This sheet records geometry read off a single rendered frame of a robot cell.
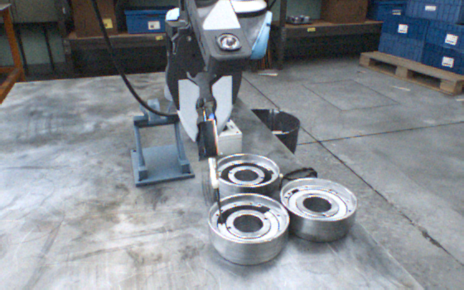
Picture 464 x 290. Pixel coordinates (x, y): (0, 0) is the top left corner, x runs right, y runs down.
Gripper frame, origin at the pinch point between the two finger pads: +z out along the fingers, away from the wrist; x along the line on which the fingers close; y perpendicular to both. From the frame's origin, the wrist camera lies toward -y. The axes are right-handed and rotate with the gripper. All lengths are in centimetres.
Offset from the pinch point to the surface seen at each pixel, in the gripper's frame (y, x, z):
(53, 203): 9.6, 22.1, 13.1
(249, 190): -0.9, -6.1, 9.6
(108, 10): 348, 8, 25
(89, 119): 43.5, 17.6, 13.2
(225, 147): 16.3, -7.6, 11.2
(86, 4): 346, 25, 20
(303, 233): -9.3, -10.8, 12.1
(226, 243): -10.8, 0.4, 9.7
